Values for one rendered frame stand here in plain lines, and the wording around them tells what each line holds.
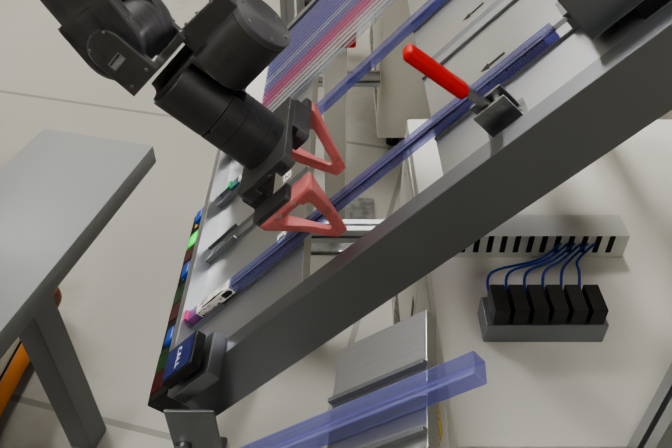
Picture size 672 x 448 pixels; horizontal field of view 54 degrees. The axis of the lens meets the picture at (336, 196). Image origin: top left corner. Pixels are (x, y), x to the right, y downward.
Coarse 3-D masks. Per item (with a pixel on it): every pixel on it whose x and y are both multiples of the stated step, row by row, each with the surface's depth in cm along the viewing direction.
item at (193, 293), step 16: (224, 160) 102; (224, 176) 99; (208, 192) 95; (208, 208) 92; (208, 224) 90; (208, 240) 88; (192, 256) 85; (208, 256) 86; (192, 272) 82; (192, 288) 81; (192, 304) 79; (176, 320) 77; (176, 336) 75
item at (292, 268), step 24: (312, 96) 91; (312, 144) 83; (240, 168) 97; (312, 168) 79; (240, 216) 87; (216, 240) 86; (240, 240) 82; (264, 240) 76; (216, 264) 84; (240, 264) 78; (288, 264) 68; (216, 288) 79; (264, 288) 70; (288, 288) 66; (216, 312) 75; (240, 312) 71
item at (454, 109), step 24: (528, 48) 55; (504, 72) 56; (432, 120) 60; (408, 144) 61; (384, 168) 62; (360, 192) 64; (312, 216) 67; (288, 240) 68; (264, 264) 71; (240, 288) 73; (192, 312) 77
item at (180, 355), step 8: (192, 336) 65; (184, 344) 66; (176, 352) 66; (184, 352) 64; (168, 360) 66; (176, 360) 65; (184, 360) 63; (168, 368) 65; (176, 368) 64; (168, 376) 64
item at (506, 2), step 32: (416, 0) 82; (448, 0) 74; (480, 0) 69; (512, 0) 63; (544, 0) 59; (416, 32) 76; (448, 32) 70; (480, 32) 65; (512, 32) 60; (576, 32) 53; (608, 32) 50; (448, 64) 66; (480, 64) 61; (544, 64) 54; (576, 64) 50; (448, 96) 63; (544, 96) 51; (448, 128) 59; (480, 128) 56; (448, 160) 57
